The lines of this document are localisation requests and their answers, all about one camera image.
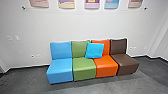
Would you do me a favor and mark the small dark wall mount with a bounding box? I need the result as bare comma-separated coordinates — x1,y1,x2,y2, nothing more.
21,5,28,10
143,5,149,11

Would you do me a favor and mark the yellow wall poster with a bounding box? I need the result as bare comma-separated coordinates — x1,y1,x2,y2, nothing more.
57,0,76,10

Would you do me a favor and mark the orange sofa chair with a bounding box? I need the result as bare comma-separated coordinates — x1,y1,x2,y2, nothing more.
90,39,119,79

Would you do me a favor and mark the salmon wall poster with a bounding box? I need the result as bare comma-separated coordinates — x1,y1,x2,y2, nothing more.
29,0,50,9

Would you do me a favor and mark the green sofa chair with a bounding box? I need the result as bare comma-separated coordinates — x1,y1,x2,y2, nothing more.
70,40,98,82

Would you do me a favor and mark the blue sofa chair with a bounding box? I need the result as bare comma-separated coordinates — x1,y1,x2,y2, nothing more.
45,41,74,85

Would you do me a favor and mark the pink wall poster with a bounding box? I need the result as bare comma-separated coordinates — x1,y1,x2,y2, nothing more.
127,0,145,9

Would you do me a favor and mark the light blue wall poster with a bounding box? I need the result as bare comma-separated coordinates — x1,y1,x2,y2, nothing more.
103,0,120,10

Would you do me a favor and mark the purple wall poster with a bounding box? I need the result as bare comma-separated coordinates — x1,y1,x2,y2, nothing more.
83,0,100,10

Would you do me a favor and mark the brown sofa chair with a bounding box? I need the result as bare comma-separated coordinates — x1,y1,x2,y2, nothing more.
109,37,140,76

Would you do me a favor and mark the cyan square cushion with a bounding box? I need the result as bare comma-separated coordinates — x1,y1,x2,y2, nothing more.
84,42,105,60

